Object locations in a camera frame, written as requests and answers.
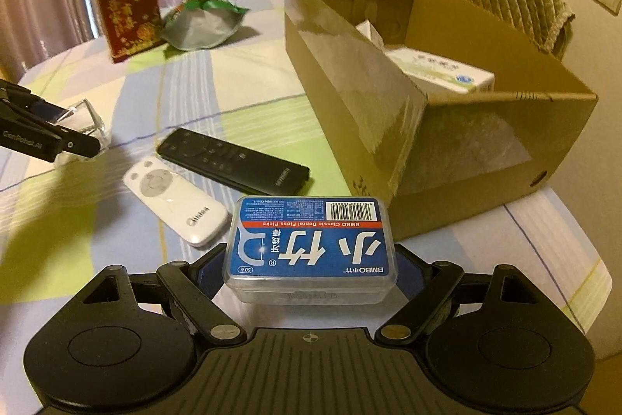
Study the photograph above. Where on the blue floss pick box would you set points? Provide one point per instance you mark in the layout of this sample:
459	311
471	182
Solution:
310	251

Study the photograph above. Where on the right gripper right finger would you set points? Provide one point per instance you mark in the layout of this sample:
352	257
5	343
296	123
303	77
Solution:
428	288

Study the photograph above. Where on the checkered tablecloth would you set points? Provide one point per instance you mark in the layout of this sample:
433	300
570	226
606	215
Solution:
60	225

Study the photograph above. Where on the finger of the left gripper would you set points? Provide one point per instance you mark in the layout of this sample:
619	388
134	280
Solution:
49	142
24	100

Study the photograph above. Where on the black remote control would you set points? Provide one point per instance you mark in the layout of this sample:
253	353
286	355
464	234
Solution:
244	169

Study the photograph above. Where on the white bird ointment box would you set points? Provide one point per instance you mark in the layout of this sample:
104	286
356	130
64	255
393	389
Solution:
368	30

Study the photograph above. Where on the brown cardboard box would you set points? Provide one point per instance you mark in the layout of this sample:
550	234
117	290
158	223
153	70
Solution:
434	158

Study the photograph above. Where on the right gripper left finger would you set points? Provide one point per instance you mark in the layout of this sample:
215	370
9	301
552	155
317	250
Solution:
206	318

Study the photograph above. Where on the red gift box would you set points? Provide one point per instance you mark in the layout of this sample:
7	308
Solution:
131	26

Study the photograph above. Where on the white green medicine box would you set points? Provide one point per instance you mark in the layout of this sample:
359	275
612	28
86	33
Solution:
437	74

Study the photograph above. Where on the clear plastic box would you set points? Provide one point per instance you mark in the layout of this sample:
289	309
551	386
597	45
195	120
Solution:
83	118

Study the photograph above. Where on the small white round remote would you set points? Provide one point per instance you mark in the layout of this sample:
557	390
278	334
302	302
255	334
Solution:
194	215

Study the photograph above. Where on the green silver snack bag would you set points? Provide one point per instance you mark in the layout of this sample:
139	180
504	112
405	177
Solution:
201	24

